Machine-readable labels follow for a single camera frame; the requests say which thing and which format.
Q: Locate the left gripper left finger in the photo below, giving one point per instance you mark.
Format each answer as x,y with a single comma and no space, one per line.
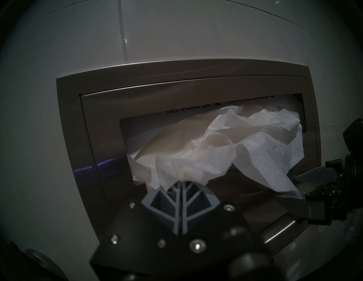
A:
141,238

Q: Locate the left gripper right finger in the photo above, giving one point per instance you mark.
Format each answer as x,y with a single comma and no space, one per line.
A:
215,238

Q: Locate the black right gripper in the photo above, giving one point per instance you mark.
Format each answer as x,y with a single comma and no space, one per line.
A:
346,184

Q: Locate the white paper toilet seat cover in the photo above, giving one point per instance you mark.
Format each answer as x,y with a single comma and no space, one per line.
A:
227,147

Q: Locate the long steel grab bar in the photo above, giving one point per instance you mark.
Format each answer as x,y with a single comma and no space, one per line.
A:
280,231

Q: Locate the stainless steel recessed dispenser unit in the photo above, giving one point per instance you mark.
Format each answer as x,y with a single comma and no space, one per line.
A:
93,136

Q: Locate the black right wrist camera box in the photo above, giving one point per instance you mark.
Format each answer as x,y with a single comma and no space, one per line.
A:
354,133

